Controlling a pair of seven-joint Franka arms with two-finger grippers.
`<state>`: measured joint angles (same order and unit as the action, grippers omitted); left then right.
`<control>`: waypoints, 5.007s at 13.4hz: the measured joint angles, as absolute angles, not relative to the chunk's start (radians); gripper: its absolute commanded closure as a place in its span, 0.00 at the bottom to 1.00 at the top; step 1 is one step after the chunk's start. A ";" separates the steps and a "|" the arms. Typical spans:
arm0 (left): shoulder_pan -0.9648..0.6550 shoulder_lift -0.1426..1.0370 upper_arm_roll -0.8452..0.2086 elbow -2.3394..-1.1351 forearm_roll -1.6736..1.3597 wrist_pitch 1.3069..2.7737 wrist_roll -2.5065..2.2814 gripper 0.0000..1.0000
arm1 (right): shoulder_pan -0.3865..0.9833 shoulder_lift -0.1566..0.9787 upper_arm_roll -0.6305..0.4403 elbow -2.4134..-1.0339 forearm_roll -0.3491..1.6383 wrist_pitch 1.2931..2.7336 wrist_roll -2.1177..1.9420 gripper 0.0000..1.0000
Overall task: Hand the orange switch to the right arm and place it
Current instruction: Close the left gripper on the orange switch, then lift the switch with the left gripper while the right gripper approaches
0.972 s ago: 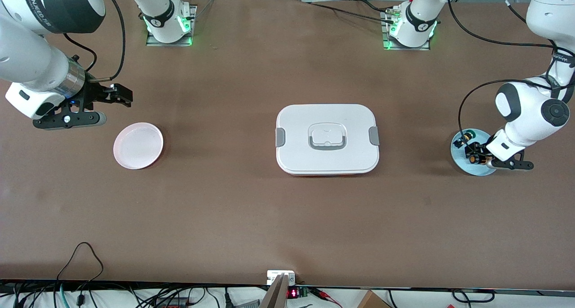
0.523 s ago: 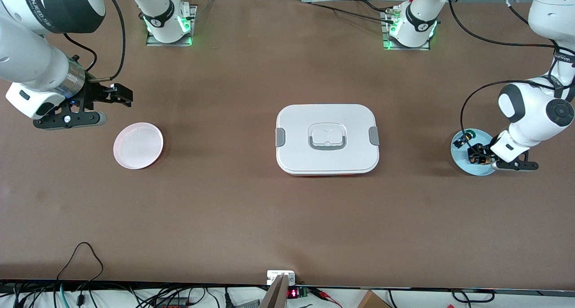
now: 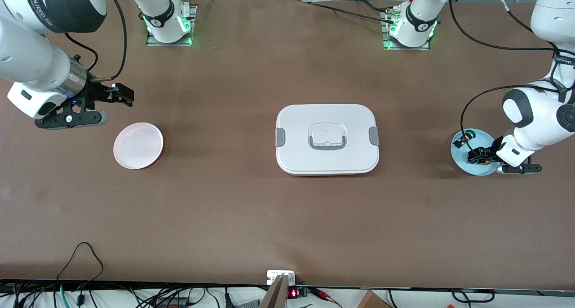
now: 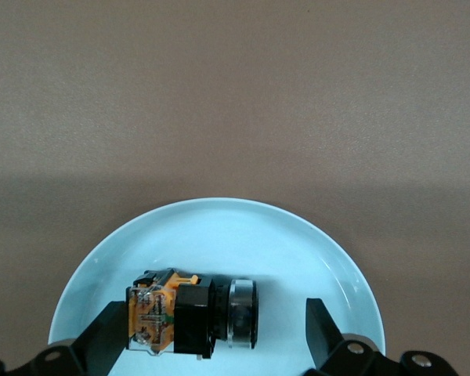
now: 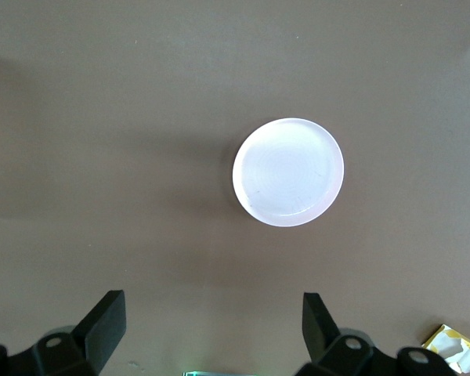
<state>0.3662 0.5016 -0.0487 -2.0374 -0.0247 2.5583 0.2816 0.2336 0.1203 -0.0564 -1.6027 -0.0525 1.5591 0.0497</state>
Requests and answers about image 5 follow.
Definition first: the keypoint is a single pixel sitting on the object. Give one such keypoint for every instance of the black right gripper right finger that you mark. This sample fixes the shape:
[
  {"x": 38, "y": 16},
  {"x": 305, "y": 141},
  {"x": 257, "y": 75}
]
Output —
[{"x": 337, "y": 344}]

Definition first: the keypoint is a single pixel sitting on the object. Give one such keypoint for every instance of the pink round plate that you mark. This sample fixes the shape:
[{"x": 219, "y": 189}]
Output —
[{"x": 288, "y": 172}]

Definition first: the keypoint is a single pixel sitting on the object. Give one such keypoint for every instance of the yellow white torn carton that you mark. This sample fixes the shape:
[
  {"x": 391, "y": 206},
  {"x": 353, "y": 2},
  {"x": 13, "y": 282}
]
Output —
[{"x": 450, "y": 348}]

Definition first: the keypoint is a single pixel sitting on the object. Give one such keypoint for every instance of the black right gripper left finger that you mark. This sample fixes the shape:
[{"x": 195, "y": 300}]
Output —
[{"x": 82, "y": 340}]

